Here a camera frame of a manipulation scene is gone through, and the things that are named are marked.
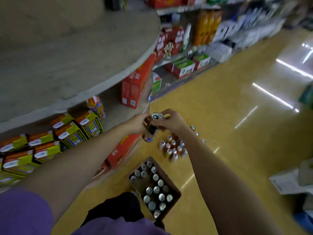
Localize person's right hand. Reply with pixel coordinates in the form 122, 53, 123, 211
150, 109, 190, 136

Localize person's left hand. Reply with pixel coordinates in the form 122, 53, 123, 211
125, 112, 151, 135

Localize colourful drink can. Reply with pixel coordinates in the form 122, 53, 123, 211
142, 112, 166, 143

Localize cluster of cans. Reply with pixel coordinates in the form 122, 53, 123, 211
159, 124, 206, 163

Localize brown cardboard box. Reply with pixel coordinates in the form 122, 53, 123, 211
128, 156, 182, 222

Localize round wooden shelf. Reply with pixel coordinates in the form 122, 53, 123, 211
0, 0, 162, 194

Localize person's right forearm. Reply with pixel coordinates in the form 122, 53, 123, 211
180, 131, 284, 235

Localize person's left forearm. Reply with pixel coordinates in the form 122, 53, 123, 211
18, 124, 137, 226

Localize red porridge print carton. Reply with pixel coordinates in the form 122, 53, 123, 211
105, 134, 143, 169
92, 161, 112, 180

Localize small green-top box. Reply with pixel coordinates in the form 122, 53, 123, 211
151, 72, 162, 95
164, 57, 187, 72
192, 54, 211, 71
172, 60, 196, 79

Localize red cartoon face carton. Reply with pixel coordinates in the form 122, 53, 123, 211
154, 25, 184, 63

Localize stack of white plastic packs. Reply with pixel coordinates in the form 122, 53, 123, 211
205, 22, 287, 63

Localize white slim bottle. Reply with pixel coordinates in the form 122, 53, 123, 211
181, 23, 192, 52

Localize row of yellow orange cartons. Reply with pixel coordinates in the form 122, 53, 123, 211
0, 95, 106, 188

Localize pack of orange bottles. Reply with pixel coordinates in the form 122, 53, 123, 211
193, 9, 223, 46

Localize stack of white blue boxes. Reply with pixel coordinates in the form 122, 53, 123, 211
213, 14, 247, 43

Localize red yellow-print carton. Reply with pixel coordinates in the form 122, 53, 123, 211
145, 0, 184, 9

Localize white flat cardboard sheet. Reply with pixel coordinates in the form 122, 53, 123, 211
269, 168, 313, 196

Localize green plastic crate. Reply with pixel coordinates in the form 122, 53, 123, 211
299, 84, 313, 109

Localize grey white box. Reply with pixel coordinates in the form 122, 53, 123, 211
298, 159, 313, 186

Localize purple shirt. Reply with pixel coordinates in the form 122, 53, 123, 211
0, 189, 171, 235

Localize blue plastic item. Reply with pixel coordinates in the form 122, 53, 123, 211
293, 210, 313, 233

